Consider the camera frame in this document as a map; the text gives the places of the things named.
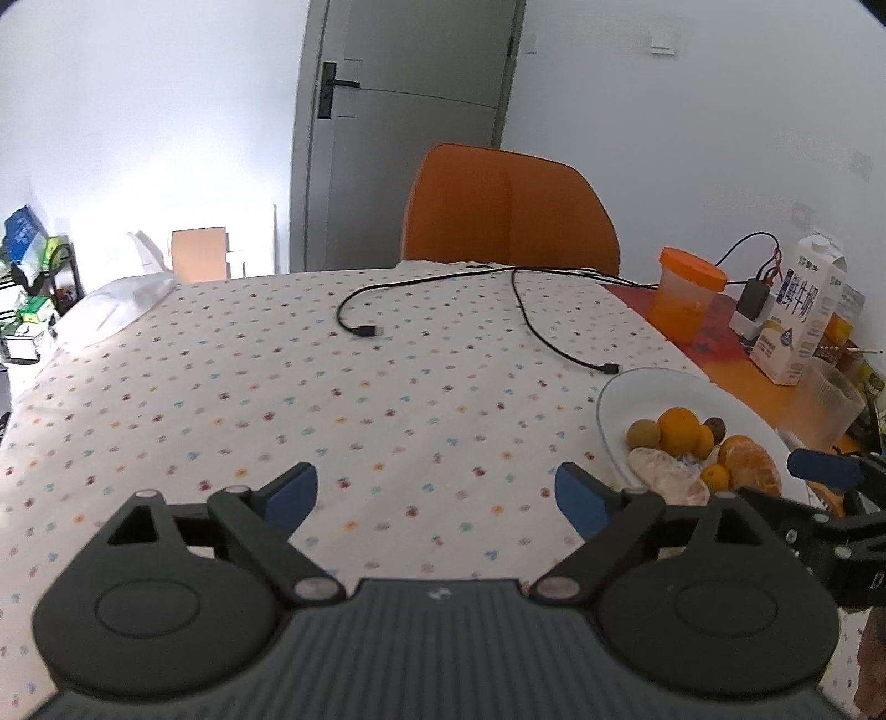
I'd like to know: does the pale peeled citrus piece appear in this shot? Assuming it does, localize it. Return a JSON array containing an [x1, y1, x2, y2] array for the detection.
[[627, 446, 712, 506]]

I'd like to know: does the orange lidded cup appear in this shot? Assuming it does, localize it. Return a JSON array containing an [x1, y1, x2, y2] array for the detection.
[[649, 247, 728, 342]]

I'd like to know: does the black door handle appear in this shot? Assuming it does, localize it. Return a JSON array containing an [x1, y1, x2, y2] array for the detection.
[[317, 61, 362, 119]]

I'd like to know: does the orange chair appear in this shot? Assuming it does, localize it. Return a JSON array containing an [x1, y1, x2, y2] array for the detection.
[[402, 143, 621, 278]]

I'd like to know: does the brown cardboard box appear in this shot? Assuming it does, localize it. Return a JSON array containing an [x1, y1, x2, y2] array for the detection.
[[170, 226, 230, 284]]

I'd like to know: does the deep orange peeled citrus half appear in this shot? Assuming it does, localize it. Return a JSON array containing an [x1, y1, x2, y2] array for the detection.
[[718, 435, 782, 497]]

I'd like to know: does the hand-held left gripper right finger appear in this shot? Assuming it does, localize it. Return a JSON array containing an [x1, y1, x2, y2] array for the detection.
[[529, 462, 794, 602]]

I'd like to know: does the white milk carton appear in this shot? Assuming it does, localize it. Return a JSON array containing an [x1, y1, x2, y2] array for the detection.
[[751, 234, 847, 386]]

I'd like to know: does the floral dotted tablecloth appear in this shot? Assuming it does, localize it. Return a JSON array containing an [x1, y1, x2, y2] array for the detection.
[[0, 261, 702, 720]]

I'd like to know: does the clear plastic cup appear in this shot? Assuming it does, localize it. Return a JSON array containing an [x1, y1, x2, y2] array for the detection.
[[787, 356, 866, 452]]

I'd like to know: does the grey door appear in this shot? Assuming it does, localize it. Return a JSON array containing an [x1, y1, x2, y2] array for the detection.
[[289, 0, 527, 272]]

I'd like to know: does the black wire rack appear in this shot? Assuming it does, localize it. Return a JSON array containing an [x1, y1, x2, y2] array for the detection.
[[0, 241, 88, 366]]

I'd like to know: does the yellow packet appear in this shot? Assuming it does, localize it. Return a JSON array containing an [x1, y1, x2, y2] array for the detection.
[[823, 313, 858, 362]]

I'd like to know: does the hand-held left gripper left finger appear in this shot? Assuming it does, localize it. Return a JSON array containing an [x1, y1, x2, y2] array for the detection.
[[105, 462, 347, 605]]

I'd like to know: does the large whole orange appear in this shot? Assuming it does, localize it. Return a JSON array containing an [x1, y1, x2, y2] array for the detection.
[[657, 407, 707, 458]]

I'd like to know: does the black power adapter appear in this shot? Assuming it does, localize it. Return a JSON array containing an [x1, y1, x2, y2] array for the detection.
[[737, 278, 771, 321]]

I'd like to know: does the white bowl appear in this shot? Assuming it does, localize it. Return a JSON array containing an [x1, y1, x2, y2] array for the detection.
[[596, 367, 794, 501]]

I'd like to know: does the black usb cable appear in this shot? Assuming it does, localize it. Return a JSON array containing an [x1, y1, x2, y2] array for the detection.
[[336, 261, 662, 377]]

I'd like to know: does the blue and white bag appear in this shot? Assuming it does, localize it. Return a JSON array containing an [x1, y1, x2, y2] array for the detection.
[[3, 207, 44, 262]]

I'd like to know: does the black charger cable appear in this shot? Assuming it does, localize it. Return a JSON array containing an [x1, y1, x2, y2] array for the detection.
[[714, 231, 783, 284]]

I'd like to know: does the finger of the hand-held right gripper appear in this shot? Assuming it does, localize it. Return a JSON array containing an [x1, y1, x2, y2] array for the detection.
[[787, 448, 886, 494], [734, 485, 874, 563]]

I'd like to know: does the orange table mat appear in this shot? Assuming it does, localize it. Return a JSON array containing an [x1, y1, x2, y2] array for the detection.
[[601, 280, 866, 517]]

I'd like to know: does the white plastic bag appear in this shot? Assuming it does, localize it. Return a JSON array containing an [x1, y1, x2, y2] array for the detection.
[[54, 230, 179, 356]]

